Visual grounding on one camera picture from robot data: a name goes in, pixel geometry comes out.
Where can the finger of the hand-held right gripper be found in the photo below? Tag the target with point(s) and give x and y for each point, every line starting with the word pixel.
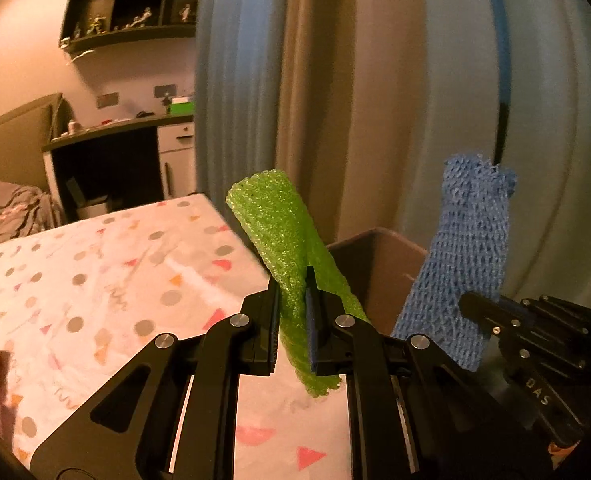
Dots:
pixel 555 317
pixel 485 312

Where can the green foam net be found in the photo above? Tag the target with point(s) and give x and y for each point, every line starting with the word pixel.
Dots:
pixel 280 230

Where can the white mug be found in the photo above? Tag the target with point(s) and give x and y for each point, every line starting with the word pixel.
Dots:
pixel 73 125

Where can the dark wall shelf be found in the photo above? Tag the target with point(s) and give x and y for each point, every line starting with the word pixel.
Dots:
pixel 125 37

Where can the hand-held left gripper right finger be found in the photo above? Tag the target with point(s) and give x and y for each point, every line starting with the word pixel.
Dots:
pixel 313 327

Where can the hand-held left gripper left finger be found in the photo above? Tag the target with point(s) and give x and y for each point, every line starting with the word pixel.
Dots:
pixel 274 322

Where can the polka-dot tablecloth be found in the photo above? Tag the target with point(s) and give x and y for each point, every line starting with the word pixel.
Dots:
pixel 100 280

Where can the dark desk with white drawers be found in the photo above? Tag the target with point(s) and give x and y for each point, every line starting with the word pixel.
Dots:
pixel 120 160

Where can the grey wall socket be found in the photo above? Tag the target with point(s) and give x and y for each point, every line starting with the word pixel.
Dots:
pixel 107 100
pixel 164 91

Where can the small white lamp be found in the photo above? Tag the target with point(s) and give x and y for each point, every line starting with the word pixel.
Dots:
pixel 73 50

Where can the green box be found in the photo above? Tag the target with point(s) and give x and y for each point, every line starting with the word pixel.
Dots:
pixel 182 105

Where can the blue and beige curtain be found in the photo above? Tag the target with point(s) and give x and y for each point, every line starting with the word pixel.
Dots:
pixel 375 85

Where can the group of small figurines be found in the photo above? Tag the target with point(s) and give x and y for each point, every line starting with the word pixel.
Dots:
pixel 135 15

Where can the small black item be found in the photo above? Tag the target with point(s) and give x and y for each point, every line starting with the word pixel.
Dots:
pixel 145 114

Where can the dark waste bin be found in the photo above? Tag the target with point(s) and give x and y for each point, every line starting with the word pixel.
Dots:
pixel 375 270

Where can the beige bed headboard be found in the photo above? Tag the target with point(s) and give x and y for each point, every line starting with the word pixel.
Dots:
pixel 20 130

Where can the small white waste bin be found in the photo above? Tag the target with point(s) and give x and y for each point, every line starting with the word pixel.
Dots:
pixel 94 210

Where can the blue foam net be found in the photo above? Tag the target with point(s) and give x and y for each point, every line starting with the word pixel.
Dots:
pixel 463 240

